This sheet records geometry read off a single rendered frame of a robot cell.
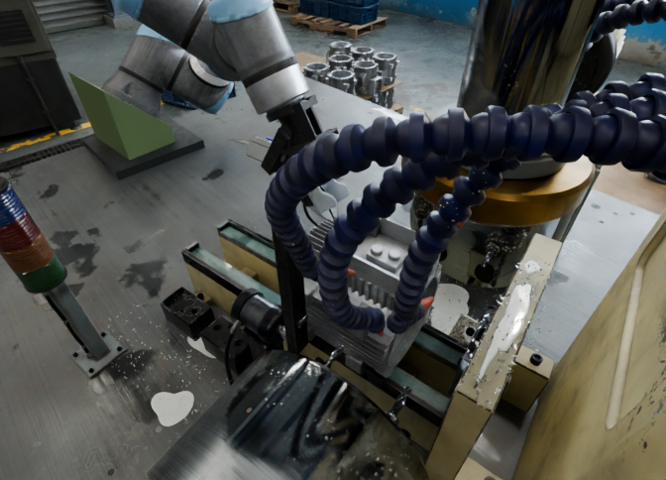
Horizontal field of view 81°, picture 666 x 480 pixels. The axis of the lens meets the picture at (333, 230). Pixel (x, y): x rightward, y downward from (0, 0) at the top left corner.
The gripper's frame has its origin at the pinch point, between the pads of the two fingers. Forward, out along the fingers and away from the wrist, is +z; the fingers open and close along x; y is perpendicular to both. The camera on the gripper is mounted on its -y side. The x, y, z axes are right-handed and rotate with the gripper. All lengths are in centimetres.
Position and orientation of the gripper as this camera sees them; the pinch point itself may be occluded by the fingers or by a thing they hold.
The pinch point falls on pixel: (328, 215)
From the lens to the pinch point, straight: 70.4
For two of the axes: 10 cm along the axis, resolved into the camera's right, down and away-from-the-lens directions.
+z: 4.0, 8.5, 3.4
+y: 7.0, -0.5, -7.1
